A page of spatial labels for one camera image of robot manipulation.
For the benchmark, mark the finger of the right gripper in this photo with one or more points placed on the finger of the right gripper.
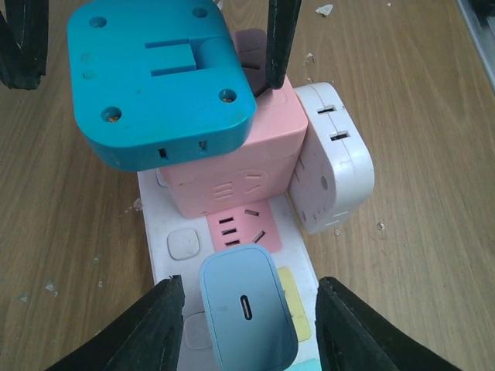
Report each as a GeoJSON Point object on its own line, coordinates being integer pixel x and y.
{"type": "Point", "coordinates": [282, 21]}
{"type": "Point", "coordinates": [24, 43]}

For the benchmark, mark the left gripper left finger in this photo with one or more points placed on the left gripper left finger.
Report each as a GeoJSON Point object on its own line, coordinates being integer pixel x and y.
{"type": "Point", "coordinates": [147, 336]}

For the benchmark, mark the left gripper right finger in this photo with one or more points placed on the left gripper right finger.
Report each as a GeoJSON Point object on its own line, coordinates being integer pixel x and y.
{"type": "Point", "coordinates": [353, 336]}

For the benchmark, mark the white power strip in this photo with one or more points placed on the white power strip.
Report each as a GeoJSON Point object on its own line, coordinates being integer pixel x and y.
{"type": "Point", "coordinates": [178, 246]}

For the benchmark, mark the light blue usb charger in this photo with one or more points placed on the light blue usb charger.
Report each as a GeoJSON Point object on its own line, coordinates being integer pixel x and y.
{"type": "Point", "coordinates": [247, 314]}

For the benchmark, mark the white grey plug on strip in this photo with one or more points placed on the white grey plug on strip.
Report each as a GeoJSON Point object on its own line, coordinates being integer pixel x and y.
{"type": "Point", "coordinates": [334, 173]}

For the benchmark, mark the cyan square adapter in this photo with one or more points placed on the cyan square adapter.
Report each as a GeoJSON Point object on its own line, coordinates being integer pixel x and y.
{"type": "Point", "coordinates": [157, 83]}

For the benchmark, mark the large pink adapter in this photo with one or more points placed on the large pink adapter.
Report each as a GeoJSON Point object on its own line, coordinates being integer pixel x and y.
{"type": "Point", "coordinates": [262, 167]}

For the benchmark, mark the aluminium front rail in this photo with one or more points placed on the aluminium front rail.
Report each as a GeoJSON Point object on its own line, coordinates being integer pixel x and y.
{"type": "Point", "coordinates": [479, 18]}

